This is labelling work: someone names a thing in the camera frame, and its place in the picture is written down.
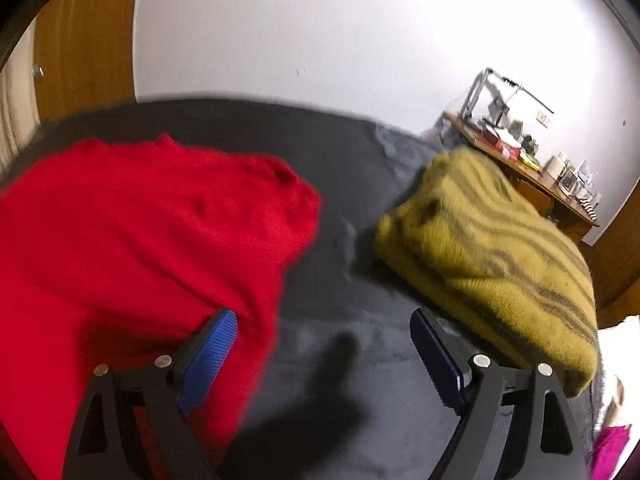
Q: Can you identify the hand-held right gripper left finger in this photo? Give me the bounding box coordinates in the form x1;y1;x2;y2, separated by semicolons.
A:
62;308;238;480

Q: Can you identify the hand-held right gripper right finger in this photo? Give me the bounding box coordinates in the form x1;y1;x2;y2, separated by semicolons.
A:
410;308;591;480

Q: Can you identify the yellow striped sweater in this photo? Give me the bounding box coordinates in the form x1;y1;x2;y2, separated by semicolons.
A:
375;147;601;398

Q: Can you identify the red knitted sweater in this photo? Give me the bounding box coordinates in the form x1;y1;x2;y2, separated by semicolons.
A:
0;133;322;480

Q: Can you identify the white cloth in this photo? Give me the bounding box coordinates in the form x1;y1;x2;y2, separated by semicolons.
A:
596;316;640;427

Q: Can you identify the wooden desk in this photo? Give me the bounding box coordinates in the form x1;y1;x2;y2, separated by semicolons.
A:
442;110;601;245

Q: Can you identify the pink cloth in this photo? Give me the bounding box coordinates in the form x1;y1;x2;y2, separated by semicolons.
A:
591;424;634;480

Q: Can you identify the white cup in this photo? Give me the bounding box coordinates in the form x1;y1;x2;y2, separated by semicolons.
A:
542;155;566;187

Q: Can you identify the wooden panelled door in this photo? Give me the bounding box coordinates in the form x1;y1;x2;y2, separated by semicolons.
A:
32;0;146;123

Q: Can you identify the metal frame rig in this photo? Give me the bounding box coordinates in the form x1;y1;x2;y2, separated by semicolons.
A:
460;66;556;130

